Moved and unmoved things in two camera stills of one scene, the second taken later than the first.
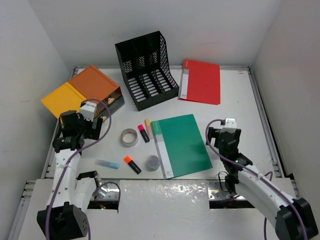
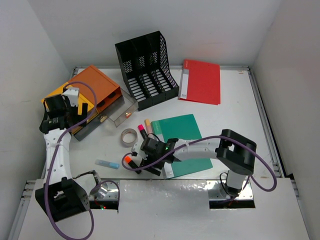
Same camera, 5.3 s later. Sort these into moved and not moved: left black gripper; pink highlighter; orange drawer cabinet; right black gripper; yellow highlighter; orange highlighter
Moved: right black gripper; left black gripper
Not moved: orange drawer cabinet; yellow highlighter; pink highlighter; orange highlighter
